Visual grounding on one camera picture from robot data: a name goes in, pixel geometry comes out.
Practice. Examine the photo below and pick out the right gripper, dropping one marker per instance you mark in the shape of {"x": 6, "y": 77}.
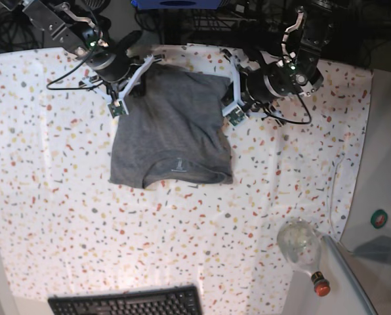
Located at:
{"x": 113, "y": 64}

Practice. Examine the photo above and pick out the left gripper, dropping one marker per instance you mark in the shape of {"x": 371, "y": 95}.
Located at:
{"x": 265, "y": 83}

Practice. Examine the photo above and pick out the grey t-shirt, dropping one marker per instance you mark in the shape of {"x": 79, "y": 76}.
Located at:
{"x": 174, "y": 131}

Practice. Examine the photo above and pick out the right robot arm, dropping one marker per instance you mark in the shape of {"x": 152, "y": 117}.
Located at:
{"x": 79, "y": 30}

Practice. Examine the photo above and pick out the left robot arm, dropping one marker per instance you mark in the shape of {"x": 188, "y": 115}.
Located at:
{"x": 301, "y": 44}

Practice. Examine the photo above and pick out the terrazzo patterned tablecloth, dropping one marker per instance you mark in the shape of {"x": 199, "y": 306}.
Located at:
{"x": 65, "y": 229}

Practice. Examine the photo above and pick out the clear bottle with orange cap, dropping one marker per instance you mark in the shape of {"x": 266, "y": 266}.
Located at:
{"x": 300, "y": 245}

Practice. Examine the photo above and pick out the green tape roll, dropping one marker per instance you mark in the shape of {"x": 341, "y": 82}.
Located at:
{"x": 379, "y": 219}

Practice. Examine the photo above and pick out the grey metal bar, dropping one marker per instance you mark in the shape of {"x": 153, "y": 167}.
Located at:
{"x": 347, "y": 296}

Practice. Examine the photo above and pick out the black keyboard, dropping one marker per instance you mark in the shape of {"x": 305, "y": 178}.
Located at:
{"x": 176, "y": 300}

